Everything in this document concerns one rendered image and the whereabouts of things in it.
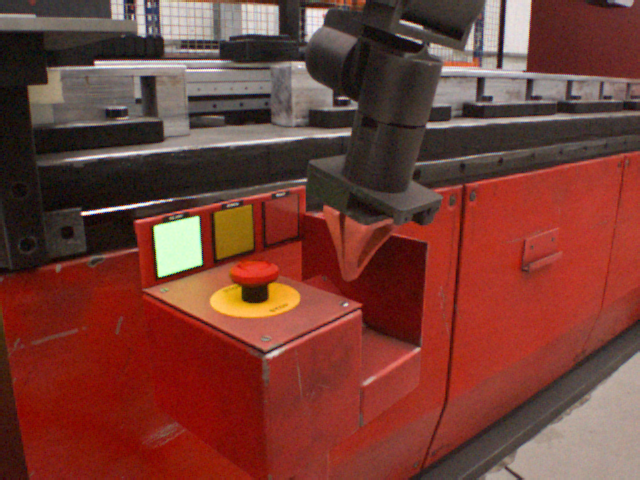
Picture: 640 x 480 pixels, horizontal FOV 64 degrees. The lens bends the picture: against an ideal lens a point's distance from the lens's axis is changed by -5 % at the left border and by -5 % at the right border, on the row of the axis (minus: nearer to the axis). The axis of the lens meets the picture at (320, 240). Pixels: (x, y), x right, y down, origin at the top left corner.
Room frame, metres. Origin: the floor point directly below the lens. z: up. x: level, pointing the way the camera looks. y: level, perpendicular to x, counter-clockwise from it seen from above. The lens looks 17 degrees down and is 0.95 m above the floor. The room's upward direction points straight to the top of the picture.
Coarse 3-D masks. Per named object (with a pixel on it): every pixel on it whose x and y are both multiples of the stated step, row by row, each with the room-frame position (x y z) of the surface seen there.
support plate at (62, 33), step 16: (0, 32) 0.41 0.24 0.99; (16, 32) 0.41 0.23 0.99; (32, 32) 0.42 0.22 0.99; (48, 32) 0.43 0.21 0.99; (64, 32) 0.43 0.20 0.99; (80, 32) 0.44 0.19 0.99; (96, 32) 0.45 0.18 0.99; (112, 32) 0.45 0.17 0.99; (128, 32) 0.46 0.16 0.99; (48, 48) 0.62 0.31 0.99; (64, 48) 0.64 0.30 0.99
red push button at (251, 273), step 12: (240, 264) 0.40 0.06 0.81; (252, 264) 0.40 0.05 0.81; (264, 264) 0.40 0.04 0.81; (240, 276) 0.39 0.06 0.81; (252, 276) 0.38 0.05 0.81; (264, 276) 0.39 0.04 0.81; (276, 276) 0.39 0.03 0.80; (252, 288) 0.39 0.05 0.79; (264, 288) 0.40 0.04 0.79; (252, 300) 0.39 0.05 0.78; (264, 300) 0.39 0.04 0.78
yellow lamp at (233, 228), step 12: (216, 216) 0.48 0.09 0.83; (228, 216) 0.49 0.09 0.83; (240, 216) 0.50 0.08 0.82; (252, 216) 0.51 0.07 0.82; (216, 228) 0.48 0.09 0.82; (228, 228) 0.49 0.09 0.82; (240, 228) 0.50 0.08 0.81; (252, 228) 0.51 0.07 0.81; (216, 240) 0.48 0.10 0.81; (228, 240) 0.49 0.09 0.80; (240, 240) 0.50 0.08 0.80; (252, 240) 0.51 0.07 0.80; (216, 252) 0.48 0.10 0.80; (228, 252) 0.49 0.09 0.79
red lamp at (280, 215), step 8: (272, 200) 0.53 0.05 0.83; (280, 200) 0.54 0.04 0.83; (288, 200) 0.54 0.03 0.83; (296, 200) 0.55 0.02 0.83; (272, 208) 0.53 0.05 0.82; (280, 208) 0.54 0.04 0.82; (288, 208) 0.54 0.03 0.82; (296, 208) 0.55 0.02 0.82; (272, 216) 0.53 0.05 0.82; (280, 216) 0.54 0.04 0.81; (288, 216) 0.54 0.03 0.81; (296, 216) 0.55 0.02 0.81; (272, 224) 0.53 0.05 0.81; (280, 224) 0.54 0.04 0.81; (288, 224) 0.54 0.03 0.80; (296, 224) 0.55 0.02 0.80; (272, 232) 0.53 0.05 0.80; (280, 232) 0.54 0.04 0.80; (288, 232) 0.54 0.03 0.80; (296, 232) 0.55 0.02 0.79; (272, 240) 0.53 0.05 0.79; (280, 240) 0.54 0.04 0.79
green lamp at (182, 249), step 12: (156, 228) 0.43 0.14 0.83; (168, 228) 0.44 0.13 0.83; (180, 228) 0.45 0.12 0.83; (192, 228) 0.46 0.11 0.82; (156, 240) 0.43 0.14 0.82; (168, 240) 0.44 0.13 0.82; (180, 240) 0.45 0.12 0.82; (192, 240) 0.46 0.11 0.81; (156, 252) 0.43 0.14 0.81; (168, 252) 0.44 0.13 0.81; (180, 252) 0.45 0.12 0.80; (192, 252) 0.46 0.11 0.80; (168, 264) 0.44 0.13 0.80; (180, 264) 0.45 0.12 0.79; (192, 264) 0.46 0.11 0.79
